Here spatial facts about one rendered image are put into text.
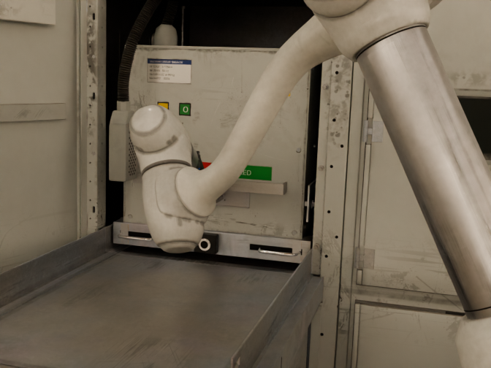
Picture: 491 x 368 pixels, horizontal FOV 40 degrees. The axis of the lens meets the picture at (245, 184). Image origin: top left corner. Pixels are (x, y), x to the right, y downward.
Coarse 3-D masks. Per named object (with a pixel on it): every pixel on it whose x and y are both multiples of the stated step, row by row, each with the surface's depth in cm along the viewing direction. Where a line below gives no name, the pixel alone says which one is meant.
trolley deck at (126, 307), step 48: (96, 288) 148; (144, 288) 149; (192, 288) 150; (240, 288) 151; (0, 336) 120; (48, 336) 121; (96, 336) 121; (144, 336) 122; (192, 336) 123; (240, 336) 124; (288, 336) 125
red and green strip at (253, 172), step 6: (204, 162) 171; (246, 168) 168; (252, 168) 168; (258, 168) 167; (264, 168) 167; (270, 168) 167; (246, 174) 168; (252, 174) 168; (258, 174) 168; (264, 174) 167; (270, 174) 167; (270, 180) 167
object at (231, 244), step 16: (144, 224) 177; (224, 240) 171; (240, 240) 170; (256, 240) 169; (272, 240) 168; (288, 240) 167; (304, 240) 166; (240, 256) 171; (256, 256) 170; (272, 256) 169; (288, 256) 168; (304, 256) 166
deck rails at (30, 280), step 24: (96, 240) 172; (24, 264) 141; (48, 264) 150; (72, 264) 161; (0, 288) 134; (24, 288) 142; (48, 288) 145; (288, 288) 136; (0, 312) 130; (264, 312) 117; (288, 312) 136; (264, 336) 118; (240, 360) 102
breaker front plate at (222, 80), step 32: (192, 64) 168; (224, 64) 166; (256, 64) 164; (160, 96) 172; (192, 96) 169; (224, 96) 167; (288, 96) 163; (192, 128) 171; (224, 128) 168; (288, 128) 164; (256, 160) 167; (288, 160) 165; (128, 192) 178; (288, 192) 166; (224, 224) 172; (256, 224) 170; (288, 224) 168
